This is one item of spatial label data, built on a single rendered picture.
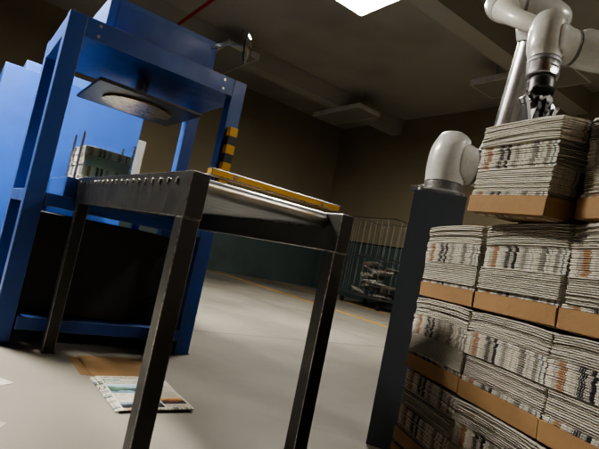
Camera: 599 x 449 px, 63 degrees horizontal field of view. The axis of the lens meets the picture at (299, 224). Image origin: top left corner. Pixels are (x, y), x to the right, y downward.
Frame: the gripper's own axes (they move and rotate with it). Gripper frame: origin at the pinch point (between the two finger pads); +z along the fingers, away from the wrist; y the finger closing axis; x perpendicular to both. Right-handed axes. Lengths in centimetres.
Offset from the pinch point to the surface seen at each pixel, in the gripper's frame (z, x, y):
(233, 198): 30, 26, -75
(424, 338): 58, 25, -10
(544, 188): 21.0, -24.1, -17.7
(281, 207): 28, 31, -60
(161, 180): 29, 35, -95
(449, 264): 35.5, 16.6, -10.3
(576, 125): 7.4, -29.1, -16.0
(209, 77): -55, 152, -83
